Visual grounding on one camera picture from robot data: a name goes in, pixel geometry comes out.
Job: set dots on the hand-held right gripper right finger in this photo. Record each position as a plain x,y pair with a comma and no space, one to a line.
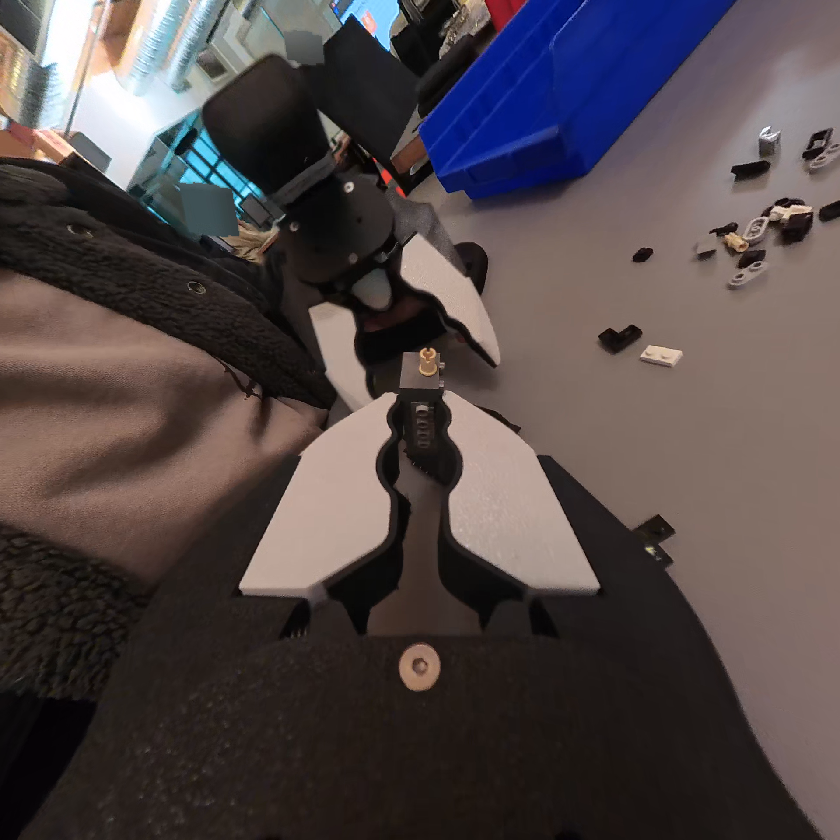
518,505

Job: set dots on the red plastic bin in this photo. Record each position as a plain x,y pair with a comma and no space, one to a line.
508,13

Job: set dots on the silver ventilation duct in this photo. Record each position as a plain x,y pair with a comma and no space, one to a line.
164,46

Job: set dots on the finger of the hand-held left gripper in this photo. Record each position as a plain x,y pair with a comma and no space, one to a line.
453,295
338,348

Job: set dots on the grey desk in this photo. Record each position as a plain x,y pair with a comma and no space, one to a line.
722,459

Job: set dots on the black fleece jacket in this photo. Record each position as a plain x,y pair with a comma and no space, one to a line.
131,262

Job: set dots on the white toy plate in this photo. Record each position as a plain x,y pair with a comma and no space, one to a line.
661,355

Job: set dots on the grey toy axle assembly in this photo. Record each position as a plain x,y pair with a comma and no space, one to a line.
420,394

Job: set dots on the beige sweatshirt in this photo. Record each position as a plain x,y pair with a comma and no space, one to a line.
131,426

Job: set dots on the black monitor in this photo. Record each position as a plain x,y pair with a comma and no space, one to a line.
367,85

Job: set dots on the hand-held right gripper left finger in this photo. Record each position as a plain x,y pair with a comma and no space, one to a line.
321,512

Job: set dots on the black L-shaped toy plate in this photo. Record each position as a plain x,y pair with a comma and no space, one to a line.
656,528
613,340

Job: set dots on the pile of small toy bricks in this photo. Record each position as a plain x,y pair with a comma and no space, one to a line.
754,229

